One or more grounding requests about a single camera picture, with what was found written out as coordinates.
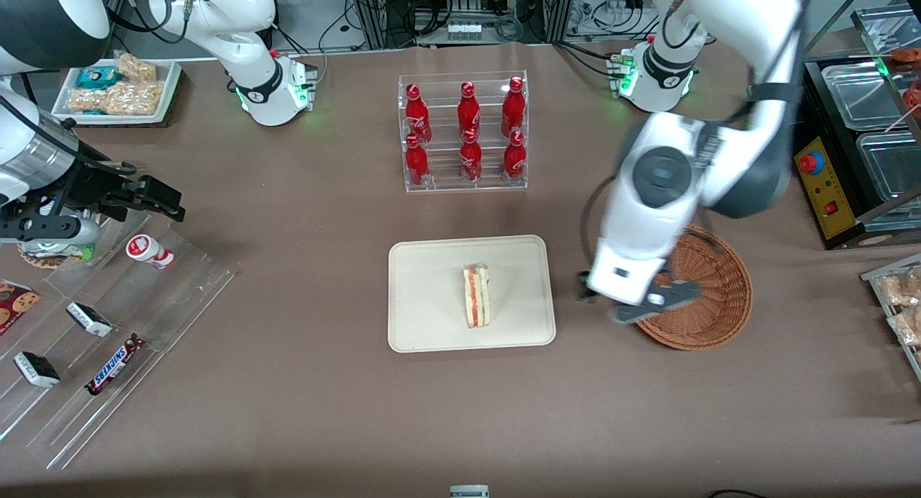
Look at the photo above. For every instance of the clear acrylic tiered stand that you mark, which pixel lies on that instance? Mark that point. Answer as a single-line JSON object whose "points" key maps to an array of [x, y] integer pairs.
{"points": [[165, 296]]}

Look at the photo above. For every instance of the red cola bottle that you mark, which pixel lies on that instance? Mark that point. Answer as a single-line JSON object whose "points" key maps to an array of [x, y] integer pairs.
{"points": [[416, 116], [468, 109], [513, 109], [470, 160], [416, 163], [514, 158]]}

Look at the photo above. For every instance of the clear bagged pastry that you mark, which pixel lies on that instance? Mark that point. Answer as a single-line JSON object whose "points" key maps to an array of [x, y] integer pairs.
{"points": [[903, 288], [908, 327]]}

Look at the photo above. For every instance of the brown wicker basket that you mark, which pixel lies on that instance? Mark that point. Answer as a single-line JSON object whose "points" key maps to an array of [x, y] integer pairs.
{"points": [[719, 289]]}

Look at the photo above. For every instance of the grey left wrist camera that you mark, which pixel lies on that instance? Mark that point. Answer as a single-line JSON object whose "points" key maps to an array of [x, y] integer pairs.
{"points": [[647, 309]]}

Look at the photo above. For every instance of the white grey device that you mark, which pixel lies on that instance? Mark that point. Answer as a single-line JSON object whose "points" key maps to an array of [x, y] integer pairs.
{"points": [[469, 491]]}

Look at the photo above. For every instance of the aluminium frame equipment rack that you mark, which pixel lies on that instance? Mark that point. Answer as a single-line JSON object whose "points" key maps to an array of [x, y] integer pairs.
{"points": [[374, 12]]}

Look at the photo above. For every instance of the beige plastic tray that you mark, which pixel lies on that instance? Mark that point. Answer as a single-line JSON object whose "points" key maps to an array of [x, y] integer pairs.
{"points": [[432, 293]]}

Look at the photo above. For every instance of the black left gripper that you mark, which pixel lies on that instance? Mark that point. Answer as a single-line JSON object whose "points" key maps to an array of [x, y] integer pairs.
{"points": [[581, 288]]}

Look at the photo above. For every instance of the white snack tray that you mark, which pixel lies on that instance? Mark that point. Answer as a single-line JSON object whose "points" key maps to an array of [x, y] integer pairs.
{"points": [[167, 88]]}

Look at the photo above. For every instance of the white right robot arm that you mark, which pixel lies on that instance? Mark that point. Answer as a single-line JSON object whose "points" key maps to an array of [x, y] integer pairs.
{"points": [[245, 8]]}

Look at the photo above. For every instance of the medium peanut brittle pack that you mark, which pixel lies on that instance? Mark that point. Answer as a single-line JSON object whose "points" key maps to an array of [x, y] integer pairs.
{"points": [[88, 100]]}

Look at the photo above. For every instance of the black white snack bar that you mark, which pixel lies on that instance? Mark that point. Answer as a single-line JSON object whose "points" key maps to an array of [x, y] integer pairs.
{"points": [[89, 319], [37, 369]]}

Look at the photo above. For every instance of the steel fryer pan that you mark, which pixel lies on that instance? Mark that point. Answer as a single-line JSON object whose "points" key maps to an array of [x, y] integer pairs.
{"points": [[863, 95], [892, 167]]}

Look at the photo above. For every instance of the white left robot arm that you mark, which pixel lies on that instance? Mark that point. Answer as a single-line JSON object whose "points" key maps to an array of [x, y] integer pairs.
{"points": [[647, 217]]}

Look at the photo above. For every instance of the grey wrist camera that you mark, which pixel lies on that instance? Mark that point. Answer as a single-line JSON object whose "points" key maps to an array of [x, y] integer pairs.
{"points": [[57, 229], [647, 309]]}

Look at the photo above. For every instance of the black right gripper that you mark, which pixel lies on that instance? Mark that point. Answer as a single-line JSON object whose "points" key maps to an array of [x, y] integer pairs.
{"points": [[92, 179]]}

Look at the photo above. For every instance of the white red yogurt drink bottle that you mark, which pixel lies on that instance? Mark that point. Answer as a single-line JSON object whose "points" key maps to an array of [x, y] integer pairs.
{"points": [[147, 251]]}

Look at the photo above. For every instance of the chocolate chip cookie packet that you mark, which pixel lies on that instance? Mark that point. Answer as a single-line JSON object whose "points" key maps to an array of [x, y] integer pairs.
{"points": [[14, 305]]}

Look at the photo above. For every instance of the yellow control panel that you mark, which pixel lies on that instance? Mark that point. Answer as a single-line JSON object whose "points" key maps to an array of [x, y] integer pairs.
{"points": [[831, 196]]}

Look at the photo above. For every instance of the large peanut brittle pack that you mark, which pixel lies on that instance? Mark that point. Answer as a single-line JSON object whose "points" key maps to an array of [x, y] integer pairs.
{"points": [[134, 98]]}

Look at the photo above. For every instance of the metal rack with tray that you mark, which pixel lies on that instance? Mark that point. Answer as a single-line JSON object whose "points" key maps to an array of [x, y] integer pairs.
{"points": [[881, 34]]}

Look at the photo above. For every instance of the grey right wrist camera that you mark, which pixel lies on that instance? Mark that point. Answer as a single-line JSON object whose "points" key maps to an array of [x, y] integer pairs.
{"points": [[57, 229]]}

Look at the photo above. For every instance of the small peanut brittle pack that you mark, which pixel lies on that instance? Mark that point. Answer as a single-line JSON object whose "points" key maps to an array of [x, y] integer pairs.
{"points": [[137, 68]]}

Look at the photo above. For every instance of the snickers chocolate bar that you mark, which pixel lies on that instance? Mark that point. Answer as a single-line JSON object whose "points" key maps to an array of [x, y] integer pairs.
{"points": [[114, 364]]}

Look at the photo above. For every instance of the white power strip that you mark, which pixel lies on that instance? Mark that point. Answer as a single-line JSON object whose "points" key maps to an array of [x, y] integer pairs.
{"points": [[464, 31]]}

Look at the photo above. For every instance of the triangular sandwich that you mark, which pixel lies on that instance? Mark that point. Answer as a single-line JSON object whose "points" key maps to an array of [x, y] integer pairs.
{"points": [[476, 296]]}

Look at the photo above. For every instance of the teal snack packet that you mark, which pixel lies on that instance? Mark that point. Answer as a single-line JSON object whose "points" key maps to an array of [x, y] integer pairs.
{"points": [[97, 77]]}

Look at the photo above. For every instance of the grey tray with snack bags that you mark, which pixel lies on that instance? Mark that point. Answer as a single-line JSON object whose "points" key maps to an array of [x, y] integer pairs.
{"points": [[874, 276]]}

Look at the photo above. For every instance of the black countertop fryer appliance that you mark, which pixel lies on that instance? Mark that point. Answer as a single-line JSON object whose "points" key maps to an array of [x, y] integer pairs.
{"points": [[842, 142]]}

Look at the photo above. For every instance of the clear acrylic bottle rack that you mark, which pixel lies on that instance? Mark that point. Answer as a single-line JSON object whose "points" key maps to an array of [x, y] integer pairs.
{"points": [[446, 178]]}

